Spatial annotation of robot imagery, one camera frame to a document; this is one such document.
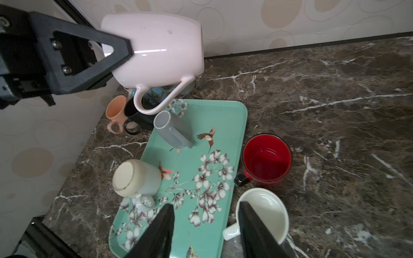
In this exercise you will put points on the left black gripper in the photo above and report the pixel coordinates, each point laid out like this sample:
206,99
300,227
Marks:
41,55

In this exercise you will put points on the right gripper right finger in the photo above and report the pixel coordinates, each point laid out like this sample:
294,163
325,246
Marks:
256,240

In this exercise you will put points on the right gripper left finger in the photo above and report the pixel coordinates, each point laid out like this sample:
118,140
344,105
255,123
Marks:
156,242

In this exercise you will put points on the large white mug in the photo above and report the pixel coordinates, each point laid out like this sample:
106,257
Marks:
270,209

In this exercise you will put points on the cream mug orange handle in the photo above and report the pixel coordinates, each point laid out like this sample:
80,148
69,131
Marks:
115,113

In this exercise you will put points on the cream beige mug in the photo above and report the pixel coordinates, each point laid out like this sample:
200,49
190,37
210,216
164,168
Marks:
138,180

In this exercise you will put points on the red mug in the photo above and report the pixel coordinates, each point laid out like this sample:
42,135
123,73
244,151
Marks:
266,159

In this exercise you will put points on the blue butterfly mug yellow inside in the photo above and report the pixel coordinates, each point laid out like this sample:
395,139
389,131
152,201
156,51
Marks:
155,96

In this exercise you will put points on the black mug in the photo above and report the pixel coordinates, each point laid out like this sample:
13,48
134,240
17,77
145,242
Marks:
136,121

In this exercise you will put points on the pale pink mug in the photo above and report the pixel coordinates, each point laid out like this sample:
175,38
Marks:
166,49

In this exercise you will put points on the small light grey mug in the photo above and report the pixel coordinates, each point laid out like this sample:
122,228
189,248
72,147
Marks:
173,130

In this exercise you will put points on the tall dark grey mug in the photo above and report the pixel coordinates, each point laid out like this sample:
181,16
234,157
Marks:
188,89

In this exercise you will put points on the mint green floral tray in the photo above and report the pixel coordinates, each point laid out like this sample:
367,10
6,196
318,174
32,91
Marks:
197,181

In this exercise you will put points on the left black frame post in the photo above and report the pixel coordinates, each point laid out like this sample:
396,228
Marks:
73,12

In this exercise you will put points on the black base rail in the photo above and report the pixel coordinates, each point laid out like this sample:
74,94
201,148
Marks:
38,241

